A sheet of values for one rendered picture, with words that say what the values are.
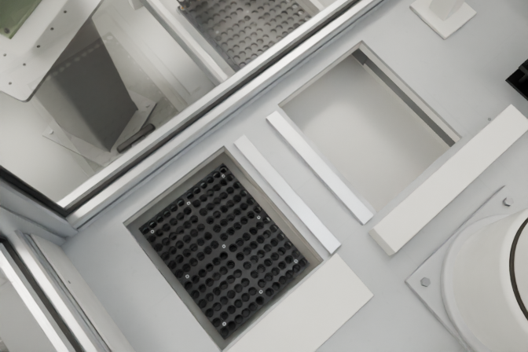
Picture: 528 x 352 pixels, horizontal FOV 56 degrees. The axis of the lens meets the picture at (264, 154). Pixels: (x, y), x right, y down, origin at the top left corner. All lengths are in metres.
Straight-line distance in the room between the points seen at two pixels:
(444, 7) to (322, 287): 0.53
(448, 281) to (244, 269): 0.31
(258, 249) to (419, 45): 0.46
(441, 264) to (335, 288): 0.17
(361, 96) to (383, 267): 0.36
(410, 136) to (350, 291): 0.36
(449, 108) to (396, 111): 0.14
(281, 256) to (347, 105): 0.34
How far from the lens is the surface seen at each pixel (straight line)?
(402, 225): 0.78
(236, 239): 0.82
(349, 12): 0.90
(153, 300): 0.77
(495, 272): 0.67
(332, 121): 0.97
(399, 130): 0.99
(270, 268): 0.81
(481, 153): 0.85
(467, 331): 0.79
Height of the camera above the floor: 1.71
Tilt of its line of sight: 70 degrees down
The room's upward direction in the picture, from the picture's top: 6 degrees clockwise
